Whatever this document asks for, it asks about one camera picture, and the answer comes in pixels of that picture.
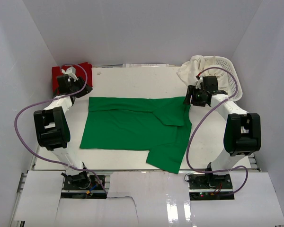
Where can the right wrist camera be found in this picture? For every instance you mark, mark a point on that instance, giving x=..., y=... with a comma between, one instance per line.
x=199, y=83

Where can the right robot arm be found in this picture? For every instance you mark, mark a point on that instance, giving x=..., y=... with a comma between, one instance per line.
x=242, y=135

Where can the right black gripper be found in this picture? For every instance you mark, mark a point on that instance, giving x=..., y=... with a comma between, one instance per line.
x=190, y=91

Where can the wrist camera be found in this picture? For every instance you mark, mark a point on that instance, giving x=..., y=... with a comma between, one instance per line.
x=71, y=71
x=199, y=83

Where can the folded red t shirt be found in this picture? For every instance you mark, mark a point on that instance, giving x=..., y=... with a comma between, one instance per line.
x=79, y=73

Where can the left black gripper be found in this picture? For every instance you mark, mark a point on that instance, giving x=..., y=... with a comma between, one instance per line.
x=81, y=82

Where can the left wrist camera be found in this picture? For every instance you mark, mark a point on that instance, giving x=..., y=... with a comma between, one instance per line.
x=71, y=71

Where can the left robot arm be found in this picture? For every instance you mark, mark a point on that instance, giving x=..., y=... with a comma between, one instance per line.
x=52, y=130

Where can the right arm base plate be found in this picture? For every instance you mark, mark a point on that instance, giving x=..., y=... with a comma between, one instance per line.
x=209, y=187

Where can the paper label strip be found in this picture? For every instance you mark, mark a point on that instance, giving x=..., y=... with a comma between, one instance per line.
x=144, y=65

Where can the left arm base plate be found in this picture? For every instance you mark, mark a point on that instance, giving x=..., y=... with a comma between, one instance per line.
x=84, y=189

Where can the green t shirt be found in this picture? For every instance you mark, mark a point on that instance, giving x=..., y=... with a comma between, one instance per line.
x=160, y=126

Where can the cream white t shirt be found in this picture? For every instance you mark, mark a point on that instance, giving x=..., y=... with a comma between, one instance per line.
x=190, y=69

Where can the white paper front cover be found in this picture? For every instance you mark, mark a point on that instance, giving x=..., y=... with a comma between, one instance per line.
x=146, y=199

